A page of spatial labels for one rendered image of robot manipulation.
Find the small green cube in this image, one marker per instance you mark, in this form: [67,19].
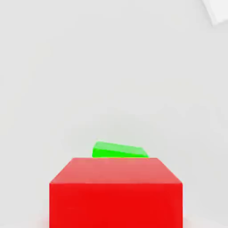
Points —
[114,151]

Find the small red cube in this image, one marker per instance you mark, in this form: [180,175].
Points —
[115,203]

